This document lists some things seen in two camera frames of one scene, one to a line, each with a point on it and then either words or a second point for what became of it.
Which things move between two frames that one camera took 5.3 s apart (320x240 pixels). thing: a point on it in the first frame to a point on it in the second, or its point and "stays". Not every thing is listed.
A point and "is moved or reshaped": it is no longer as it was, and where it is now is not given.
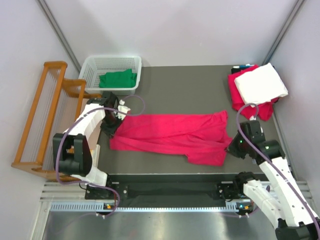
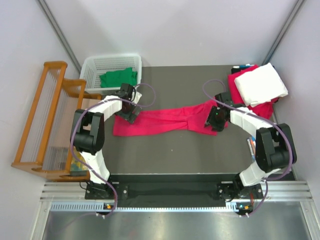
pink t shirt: x=203 y=138 is moved or reshaped
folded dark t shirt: x=234 y=70 stays
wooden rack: x=55 y=110 stays
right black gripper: x=231 y=147 to x=216 y=126
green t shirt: x=121 y=79 stays
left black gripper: x=110 y=126 to x=129 y=115
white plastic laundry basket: x=120 y=74 stays
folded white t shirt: x=263 y=84 stays
